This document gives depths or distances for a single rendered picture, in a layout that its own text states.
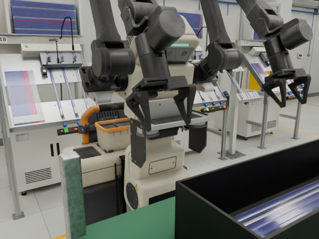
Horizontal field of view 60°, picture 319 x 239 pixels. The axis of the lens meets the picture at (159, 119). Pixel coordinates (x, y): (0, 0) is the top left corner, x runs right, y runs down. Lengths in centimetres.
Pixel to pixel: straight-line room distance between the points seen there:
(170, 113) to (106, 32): 36
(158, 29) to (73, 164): 28
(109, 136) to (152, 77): 73
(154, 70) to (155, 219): 29
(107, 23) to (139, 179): 55
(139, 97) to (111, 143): 77
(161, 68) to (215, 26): 51
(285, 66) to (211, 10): 36
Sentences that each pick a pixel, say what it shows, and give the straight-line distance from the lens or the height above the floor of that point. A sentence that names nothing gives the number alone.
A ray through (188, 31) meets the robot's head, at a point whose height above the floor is 133.
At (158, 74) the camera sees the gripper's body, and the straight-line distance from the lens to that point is 57.
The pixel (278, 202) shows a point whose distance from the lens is 58.
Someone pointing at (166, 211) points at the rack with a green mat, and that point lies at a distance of 59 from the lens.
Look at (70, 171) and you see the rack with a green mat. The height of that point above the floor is 108.
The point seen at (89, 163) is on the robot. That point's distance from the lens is 122.
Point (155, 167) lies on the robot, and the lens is 105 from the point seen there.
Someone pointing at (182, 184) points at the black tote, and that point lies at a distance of 45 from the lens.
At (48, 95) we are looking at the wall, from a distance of 425.
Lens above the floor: 127
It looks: 14 degrees down
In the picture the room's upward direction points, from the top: straight up
